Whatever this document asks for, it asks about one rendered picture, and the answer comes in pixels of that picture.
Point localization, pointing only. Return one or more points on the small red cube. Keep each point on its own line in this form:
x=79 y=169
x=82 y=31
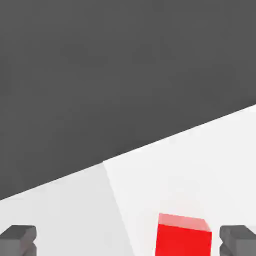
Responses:
x=183 y=239

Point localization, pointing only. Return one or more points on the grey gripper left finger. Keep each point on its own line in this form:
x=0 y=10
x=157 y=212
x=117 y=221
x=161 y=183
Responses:
x=18 y=241

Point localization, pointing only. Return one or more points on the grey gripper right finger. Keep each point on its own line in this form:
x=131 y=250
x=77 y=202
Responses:
x=238 y=241

